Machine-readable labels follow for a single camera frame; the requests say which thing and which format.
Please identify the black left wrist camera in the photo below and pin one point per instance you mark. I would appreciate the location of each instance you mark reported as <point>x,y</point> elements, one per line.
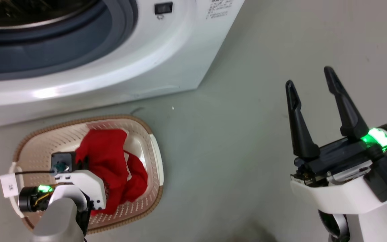
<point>64,160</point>

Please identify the cream perforated laundry basket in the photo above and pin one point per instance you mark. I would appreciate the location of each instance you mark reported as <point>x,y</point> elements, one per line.
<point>45,141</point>

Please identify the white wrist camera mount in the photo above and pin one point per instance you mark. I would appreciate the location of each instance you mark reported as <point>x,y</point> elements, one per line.
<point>341,195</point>
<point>87,186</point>

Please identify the steel washing machine drum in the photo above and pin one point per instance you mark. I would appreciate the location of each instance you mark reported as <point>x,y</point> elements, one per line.
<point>29,13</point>

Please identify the black door latch socket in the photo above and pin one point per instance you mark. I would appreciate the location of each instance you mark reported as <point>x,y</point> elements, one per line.
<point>163,8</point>

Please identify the white front-loading washing machine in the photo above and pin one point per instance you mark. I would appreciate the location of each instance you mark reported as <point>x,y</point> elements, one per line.
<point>180,60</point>

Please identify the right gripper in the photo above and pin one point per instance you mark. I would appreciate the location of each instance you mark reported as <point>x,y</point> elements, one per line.
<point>344,156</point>

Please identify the grey rubber door gasket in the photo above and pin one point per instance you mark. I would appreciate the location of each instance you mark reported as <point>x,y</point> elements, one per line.
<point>62,50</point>

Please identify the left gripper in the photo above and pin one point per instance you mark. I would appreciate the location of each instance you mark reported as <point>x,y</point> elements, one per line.
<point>32,200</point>

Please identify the white text label sticker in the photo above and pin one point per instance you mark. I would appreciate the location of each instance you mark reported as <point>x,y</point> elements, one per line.
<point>219,8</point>

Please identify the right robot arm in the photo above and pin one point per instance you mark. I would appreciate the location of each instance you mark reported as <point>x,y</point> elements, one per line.
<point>364,228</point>

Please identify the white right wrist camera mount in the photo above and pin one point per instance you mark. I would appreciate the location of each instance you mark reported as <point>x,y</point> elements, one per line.
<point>341,195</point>

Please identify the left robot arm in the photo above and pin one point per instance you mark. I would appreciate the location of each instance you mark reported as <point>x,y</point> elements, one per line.
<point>59,218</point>

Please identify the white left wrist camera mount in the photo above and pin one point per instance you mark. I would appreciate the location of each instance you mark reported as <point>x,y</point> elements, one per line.
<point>87,186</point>

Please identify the red and white garment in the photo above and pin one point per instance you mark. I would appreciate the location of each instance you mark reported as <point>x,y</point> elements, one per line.
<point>109,158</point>

